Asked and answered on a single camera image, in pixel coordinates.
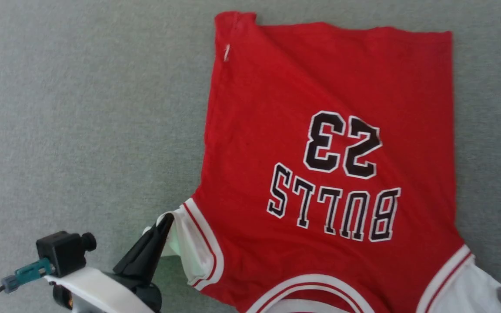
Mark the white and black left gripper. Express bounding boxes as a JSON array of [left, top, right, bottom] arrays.
[[44, 213, 175, 313]]

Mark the red Bulls basketball jersey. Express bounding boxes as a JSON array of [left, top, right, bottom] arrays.
[[143, 11, 501, 313]]

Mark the black cable with teal connector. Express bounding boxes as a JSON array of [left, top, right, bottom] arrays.
[[0, 258, 56, 313]]

